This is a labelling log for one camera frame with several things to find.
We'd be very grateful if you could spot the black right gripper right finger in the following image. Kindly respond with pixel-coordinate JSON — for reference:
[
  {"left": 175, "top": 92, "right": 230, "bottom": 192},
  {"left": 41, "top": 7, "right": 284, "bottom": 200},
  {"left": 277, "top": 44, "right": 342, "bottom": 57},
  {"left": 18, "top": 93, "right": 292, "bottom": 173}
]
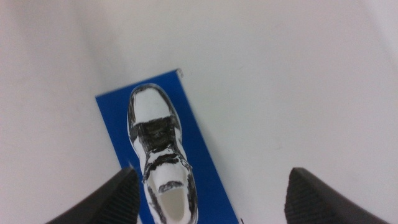
[{"left": 284, "top": 167, "right": 391, "bottom": 224}]

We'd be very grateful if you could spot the blue rectangular mat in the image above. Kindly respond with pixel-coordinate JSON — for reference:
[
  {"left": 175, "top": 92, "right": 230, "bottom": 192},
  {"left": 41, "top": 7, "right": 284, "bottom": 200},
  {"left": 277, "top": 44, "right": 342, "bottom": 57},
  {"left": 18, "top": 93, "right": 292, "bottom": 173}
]
[{"left": 95, "top": 68, "right": 240, "bottom": 224}]

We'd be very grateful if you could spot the black and white sneaker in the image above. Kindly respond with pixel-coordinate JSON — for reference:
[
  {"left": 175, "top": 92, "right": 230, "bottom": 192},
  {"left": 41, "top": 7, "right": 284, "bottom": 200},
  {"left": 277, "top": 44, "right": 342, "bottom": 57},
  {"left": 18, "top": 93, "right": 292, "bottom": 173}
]
[{"left": 126, "top": 83, "right": 199, "bottom": 224}]

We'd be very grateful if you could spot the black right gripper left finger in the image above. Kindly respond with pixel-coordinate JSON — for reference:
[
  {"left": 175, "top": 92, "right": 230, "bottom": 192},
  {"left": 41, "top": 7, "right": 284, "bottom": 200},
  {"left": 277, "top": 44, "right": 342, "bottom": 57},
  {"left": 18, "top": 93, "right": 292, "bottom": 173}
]
[{"left": 45, "top": 167, "right": 141, "bottom": 224}]

